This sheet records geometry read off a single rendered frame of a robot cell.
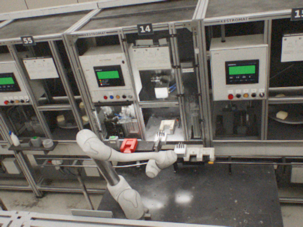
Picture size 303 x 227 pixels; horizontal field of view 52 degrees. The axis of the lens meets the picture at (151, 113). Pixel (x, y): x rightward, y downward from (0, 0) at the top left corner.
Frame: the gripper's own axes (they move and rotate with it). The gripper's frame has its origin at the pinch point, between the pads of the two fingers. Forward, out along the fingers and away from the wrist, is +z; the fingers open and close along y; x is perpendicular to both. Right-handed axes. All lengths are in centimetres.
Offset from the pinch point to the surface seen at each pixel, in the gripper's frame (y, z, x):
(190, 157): -20.8, 3.7, -24.5
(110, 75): 61, 16, 38
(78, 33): 98, 19, 57
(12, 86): 56, 16, 139
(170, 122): -6.6, 40.3, -1.8
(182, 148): -11.4, 5.2, -17.9
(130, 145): -10.1, 8.1, 32.7
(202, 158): -19.1, 0.8, -35.5
